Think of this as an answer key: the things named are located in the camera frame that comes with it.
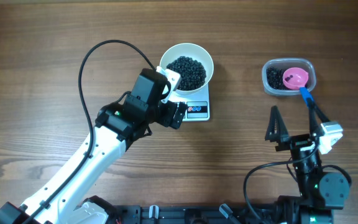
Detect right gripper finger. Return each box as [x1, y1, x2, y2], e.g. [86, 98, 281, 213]
[265, 106, 289, 143]
[306, 98, 331, 136]

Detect pink scoop with blue handle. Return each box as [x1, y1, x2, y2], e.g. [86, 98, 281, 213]
[283, 67, 314, 103]

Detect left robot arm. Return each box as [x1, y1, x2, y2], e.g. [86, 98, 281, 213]
[0, 67, 187, 223]

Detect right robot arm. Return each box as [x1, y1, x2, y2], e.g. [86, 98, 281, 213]
[265, 100, 352, 223]

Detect white digital kitchen scale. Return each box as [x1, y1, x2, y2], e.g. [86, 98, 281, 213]
[169, 85, 210, 122]

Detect black beans in bowl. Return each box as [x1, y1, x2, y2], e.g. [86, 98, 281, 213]
[167, 56, 206, 91]

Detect black beans in scoop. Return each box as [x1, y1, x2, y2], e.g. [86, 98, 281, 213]
[285, 75, 293, 82]

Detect white bowl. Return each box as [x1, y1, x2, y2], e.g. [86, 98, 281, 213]
[160, 43, 214, 94]

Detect clear plastic container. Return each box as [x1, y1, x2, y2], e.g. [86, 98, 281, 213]
[262, 58, 317, 96]

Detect black beans in container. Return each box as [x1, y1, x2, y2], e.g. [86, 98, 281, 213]
[266, 67, 287, 90]

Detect right black camera cable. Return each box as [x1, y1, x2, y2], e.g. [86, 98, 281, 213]
[243, 146, 319, 224]

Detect black camera cable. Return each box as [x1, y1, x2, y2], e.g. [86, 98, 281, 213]
[23, 39, 157, 224]
[243, 146, 319, 224]

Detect left black camera cable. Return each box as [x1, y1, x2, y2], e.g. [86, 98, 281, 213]
[23, 39, 157, 224]

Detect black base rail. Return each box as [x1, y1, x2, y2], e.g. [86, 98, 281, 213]
[110, 203, 334, 224]

